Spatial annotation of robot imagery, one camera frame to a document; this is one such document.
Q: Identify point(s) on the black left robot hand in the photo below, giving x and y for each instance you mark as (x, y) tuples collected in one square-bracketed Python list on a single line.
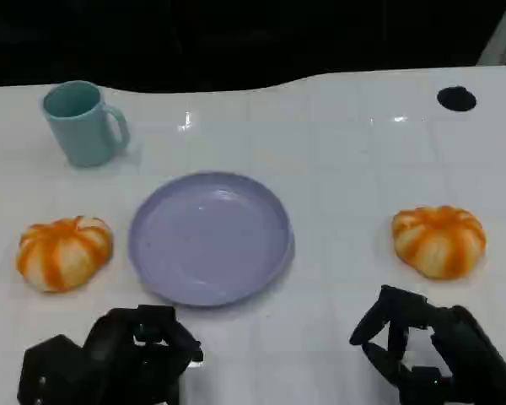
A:
[(122, 363)]

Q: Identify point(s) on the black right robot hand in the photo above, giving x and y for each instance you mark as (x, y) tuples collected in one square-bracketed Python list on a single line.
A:
[(468, 350)]

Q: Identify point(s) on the orange white toy bread roll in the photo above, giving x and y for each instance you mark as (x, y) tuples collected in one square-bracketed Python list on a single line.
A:
[(440, 240), (63, 253)]

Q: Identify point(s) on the lilac plate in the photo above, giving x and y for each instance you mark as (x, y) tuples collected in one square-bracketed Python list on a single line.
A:
[(211, 238)]

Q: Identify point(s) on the pale green mug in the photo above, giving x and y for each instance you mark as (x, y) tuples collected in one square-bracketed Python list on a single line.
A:
[(82, 126)]

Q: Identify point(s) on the black round table grommet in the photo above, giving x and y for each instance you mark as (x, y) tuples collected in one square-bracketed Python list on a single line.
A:
[(456, 98)]

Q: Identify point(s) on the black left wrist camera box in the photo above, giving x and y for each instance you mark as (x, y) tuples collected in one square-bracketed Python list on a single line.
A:
[(50, 371)]

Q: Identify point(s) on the grey metal frame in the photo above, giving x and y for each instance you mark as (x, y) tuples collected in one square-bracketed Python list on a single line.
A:
[(504, 38)]

